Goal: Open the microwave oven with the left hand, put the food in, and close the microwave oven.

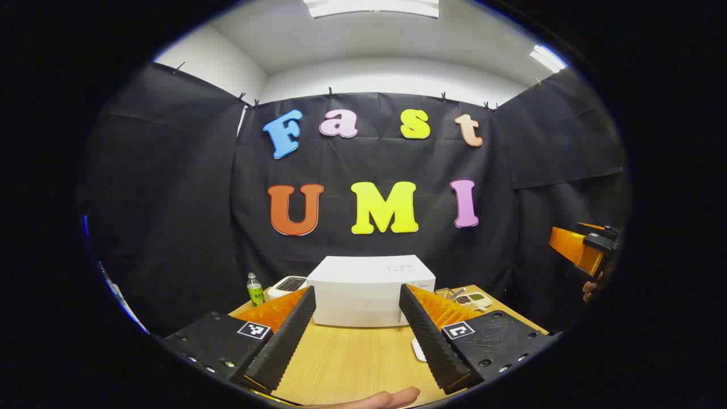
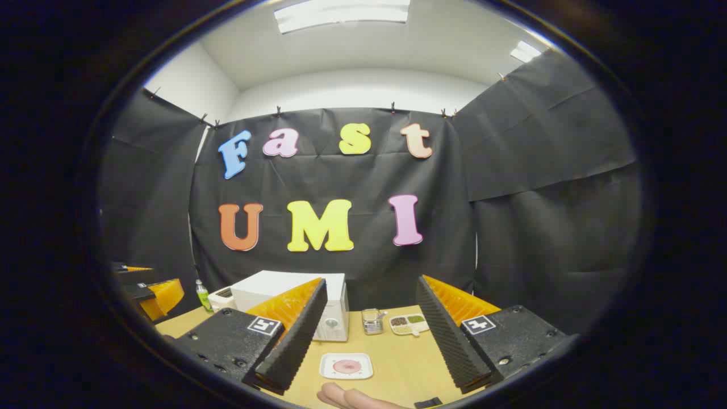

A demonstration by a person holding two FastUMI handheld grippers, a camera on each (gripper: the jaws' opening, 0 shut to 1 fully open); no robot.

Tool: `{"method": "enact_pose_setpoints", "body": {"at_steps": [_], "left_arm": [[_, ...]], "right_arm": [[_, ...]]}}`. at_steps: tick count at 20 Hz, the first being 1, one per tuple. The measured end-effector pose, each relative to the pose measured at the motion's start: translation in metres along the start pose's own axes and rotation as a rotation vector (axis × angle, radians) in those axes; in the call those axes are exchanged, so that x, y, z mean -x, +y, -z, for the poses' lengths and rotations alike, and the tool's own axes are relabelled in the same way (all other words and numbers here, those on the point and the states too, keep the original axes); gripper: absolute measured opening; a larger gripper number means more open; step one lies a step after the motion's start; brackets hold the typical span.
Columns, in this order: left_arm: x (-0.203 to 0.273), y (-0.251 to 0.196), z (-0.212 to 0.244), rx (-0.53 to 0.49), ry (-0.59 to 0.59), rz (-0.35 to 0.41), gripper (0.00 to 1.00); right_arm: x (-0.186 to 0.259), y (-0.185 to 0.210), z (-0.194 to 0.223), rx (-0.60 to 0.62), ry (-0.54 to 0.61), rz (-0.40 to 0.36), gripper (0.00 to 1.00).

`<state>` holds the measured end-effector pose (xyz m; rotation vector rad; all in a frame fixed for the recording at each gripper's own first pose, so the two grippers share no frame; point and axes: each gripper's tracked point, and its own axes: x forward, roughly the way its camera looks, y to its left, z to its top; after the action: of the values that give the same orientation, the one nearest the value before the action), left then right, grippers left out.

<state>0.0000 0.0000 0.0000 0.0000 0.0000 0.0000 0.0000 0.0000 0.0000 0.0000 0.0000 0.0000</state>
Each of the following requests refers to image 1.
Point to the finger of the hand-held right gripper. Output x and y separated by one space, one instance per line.
573 247

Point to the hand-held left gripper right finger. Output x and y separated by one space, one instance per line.
429 341

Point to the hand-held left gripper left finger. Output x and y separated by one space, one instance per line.
287 341

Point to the white square plate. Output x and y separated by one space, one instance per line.
418 350

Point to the white microwave oven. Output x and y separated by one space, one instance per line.
363 289

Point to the metal spoon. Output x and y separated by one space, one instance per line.
457 292

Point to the white toaster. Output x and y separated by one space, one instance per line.
287 284

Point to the green label drink bottle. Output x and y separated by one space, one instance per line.
255 292

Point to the white divided grain dish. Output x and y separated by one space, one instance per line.
476 300

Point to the white side table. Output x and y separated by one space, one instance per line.
122 304

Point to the black backdrop cloth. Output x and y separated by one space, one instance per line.
170 199

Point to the ceiling light panel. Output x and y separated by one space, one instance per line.
548 58
372 7

